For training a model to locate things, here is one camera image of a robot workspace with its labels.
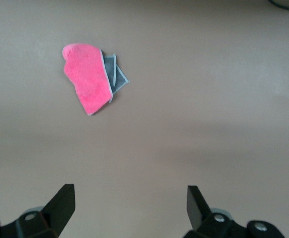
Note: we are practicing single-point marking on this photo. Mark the pink towel with grey back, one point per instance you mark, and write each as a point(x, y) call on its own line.
point(87, 79)

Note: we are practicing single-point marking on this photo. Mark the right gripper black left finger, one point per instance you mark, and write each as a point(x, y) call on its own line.
point(55, 213)

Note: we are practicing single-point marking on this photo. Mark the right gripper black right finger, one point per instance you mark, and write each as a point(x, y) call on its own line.
point(198, 213)

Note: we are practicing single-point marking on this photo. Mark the brown table cover sheet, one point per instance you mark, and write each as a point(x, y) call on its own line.
point(184, 124)

